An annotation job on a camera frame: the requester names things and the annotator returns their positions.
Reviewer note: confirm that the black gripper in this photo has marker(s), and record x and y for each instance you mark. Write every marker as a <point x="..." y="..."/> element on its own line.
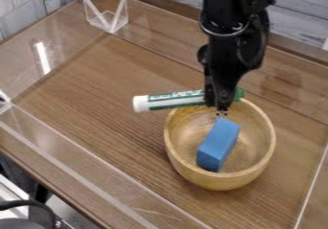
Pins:
<point x="229" y="58"/>

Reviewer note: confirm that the green and white marker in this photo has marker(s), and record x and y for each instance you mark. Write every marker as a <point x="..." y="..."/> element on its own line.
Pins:
<point x="169" y="100"/>

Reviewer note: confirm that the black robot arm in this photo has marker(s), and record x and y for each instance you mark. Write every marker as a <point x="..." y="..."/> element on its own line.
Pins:
<point x="237" y="27"/>

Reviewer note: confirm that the brown wooden bowl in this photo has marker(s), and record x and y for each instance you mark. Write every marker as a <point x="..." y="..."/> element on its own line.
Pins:
<point x="187" y="125"/>

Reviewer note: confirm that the blue rectangular block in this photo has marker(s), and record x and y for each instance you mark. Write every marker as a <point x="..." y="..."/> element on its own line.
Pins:
<point x="217" y="145"/>

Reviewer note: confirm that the clear acrylic corner bracket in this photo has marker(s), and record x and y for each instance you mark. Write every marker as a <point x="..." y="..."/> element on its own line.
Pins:
<point x="110" y="21"/>

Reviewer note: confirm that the clear acrylic tray wall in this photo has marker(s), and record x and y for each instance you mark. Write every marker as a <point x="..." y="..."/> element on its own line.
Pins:
<point x="99" y="190"/>

